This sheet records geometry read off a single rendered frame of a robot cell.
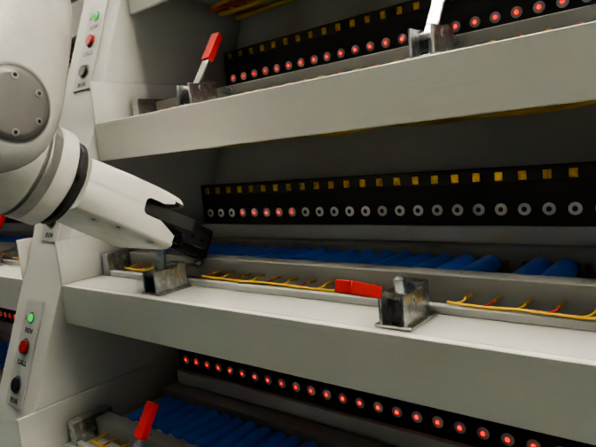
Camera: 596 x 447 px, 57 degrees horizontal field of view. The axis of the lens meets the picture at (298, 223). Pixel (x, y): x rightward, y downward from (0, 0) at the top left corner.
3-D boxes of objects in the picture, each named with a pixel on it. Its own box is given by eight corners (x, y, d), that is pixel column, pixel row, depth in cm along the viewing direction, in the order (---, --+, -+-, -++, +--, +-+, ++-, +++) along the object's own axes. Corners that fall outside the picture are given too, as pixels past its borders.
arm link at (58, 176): (-22, 215, 46) (13, 226, 48) (27, 214, 40) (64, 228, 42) (14, 124, 48) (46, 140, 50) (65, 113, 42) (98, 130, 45)
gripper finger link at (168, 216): (104, 201, 47) (113, 216, 52) (192, 225, 48) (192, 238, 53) (108, 189, 47) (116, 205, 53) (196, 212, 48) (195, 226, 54)
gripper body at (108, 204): (3, 218, 48) (111, 256, 56) (61, 218, 41) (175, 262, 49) (32, 140, 50) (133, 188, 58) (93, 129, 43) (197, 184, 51)
